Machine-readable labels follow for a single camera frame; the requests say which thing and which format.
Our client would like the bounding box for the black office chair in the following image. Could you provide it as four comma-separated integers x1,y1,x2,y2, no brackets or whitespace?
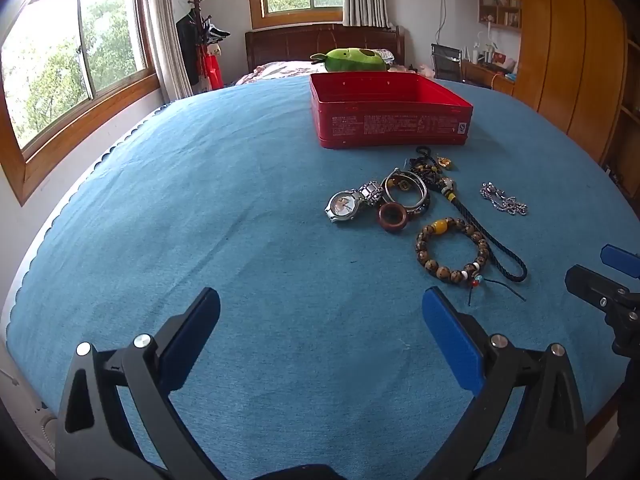
431,43,463,82

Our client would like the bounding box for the wooden wall shelf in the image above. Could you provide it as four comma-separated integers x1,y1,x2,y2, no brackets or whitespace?
477,0,523,28

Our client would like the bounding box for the silver wristwatch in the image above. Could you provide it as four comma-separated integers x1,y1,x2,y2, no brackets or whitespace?
325,180,385,225

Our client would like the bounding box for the brown wooden bead bracelet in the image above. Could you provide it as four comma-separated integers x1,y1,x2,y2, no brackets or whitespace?
415,216,527,307

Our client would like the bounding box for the red tin box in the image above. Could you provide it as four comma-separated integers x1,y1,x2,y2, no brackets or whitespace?
308,72,474,151

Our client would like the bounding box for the green avocado plush toy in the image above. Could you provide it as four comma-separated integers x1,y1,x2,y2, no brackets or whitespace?
310,47,388,73

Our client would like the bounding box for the black cord beaded pendant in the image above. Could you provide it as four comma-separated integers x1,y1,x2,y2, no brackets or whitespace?
409,145,528,283

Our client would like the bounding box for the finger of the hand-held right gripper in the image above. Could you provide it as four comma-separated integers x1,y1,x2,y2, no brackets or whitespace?
601,244,640,279
565,265,640,357

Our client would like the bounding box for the dark bead bracelet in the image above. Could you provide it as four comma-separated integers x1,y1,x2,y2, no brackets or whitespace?
400,191,433,218

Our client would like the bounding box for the brown wooden ring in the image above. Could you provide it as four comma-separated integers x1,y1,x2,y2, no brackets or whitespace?
377,202,412,235

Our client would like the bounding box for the dark wooden headboard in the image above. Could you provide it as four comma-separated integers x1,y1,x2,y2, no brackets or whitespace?
245,24,405,68

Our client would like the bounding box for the wooden coat rack with clothes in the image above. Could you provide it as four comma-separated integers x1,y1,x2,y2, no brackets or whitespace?
175,0,231,93

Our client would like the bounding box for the wooden desk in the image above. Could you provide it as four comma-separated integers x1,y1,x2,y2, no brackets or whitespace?
460,57,521,98

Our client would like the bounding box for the silver bangle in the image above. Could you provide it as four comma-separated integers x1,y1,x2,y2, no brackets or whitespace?
381,169,431,209

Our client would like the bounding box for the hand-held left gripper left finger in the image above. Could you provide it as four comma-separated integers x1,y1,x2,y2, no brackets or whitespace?
54,287,236,480

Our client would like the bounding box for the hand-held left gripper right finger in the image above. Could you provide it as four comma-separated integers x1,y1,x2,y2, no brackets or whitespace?
417,286,587,480

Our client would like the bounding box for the red bag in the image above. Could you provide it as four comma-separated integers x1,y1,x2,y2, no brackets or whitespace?
202,52,223,88

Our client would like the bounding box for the floral bedding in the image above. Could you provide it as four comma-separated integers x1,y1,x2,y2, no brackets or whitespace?
235,60,326,86

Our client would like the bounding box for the wooden wardrobe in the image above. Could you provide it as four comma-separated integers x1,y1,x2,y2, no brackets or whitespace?
512,0,628,161

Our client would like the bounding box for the large wooden frame window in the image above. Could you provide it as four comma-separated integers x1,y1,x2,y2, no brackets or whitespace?
0,0,161,206

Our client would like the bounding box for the silver chain necklace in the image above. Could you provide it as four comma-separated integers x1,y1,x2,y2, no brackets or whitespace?
480,181,529,217

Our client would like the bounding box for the long beige curtain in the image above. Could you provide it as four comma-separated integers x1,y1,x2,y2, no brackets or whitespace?
142,0,193,103

